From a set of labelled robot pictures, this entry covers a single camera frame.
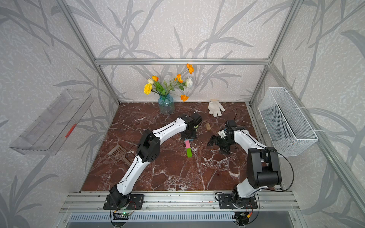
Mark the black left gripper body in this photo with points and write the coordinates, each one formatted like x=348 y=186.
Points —
x=192 y=135

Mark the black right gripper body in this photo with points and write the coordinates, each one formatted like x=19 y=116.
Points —
x=224 y=143

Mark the brown wooden block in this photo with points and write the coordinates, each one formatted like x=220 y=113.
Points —
x=208 y=127

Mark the pink block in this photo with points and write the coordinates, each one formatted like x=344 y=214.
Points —
x=187 y=144

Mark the green block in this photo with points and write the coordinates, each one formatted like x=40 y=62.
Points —
x=189 y=152

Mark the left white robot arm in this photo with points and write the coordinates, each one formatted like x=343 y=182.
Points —
x=148 y=151

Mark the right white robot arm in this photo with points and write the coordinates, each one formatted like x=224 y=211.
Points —
x=263 y=168

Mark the white work glove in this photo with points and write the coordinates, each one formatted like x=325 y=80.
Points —
x=215 y=108

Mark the blue glass vase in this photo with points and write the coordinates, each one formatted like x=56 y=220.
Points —
x=166 y=104

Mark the artificial flower bouquet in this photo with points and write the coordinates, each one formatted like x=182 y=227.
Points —
x=164 y=88

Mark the right circuit board with connector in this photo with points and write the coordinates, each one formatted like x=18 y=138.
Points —
x=241 y=219

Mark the left green-lit circuit board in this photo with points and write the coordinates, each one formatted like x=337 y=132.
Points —
x=122 y=215

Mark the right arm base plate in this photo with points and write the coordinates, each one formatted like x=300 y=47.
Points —
x=228 y=201

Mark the white wire mesh basket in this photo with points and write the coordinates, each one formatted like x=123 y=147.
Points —
x=288 y=128

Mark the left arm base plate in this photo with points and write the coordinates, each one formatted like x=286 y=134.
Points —
x=131 y=202

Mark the clear plastic wall shelf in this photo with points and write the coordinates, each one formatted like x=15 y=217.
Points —
x=47 y=134

